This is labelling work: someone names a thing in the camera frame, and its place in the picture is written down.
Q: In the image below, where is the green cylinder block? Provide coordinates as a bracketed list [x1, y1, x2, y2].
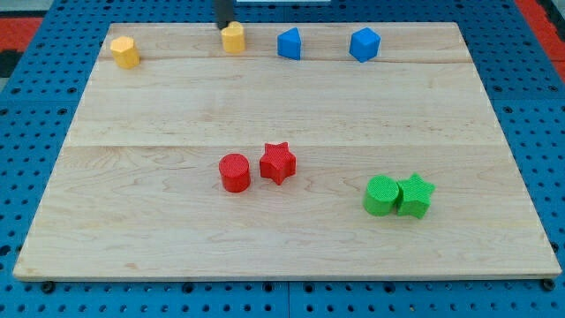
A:
[363, 175, 399, 216]

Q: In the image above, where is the yellow hexagon block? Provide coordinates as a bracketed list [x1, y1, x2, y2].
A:
[110, 36, 140, 69]

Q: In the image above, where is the wooden board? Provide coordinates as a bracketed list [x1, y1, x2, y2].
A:
[13, 23, 561, 282]

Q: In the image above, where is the blue triangle block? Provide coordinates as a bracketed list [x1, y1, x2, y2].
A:
[277, 27, 302, 60]

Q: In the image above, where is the red star block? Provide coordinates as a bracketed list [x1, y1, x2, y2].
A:
[260, 142, 297, 186]

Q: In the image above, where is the blue cube block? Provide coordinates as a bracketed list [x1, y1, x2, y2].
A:
[349, 27, 381, 63]

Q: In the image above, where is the green star block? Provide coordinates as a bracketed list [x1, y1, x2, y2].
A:
[396, 173, 435, 219]

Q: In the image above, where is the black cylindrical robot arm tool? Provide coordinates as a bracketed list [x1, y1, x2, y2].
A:
[213, 0, 236, 30]

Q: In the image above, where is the red cylinder block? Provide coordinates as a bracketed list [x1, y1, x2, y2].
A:
[219, 153, 251, 193]

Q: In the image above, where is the yellow heart block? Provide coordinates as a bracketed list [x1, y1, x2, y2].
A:
[221, 21, 246, 54]

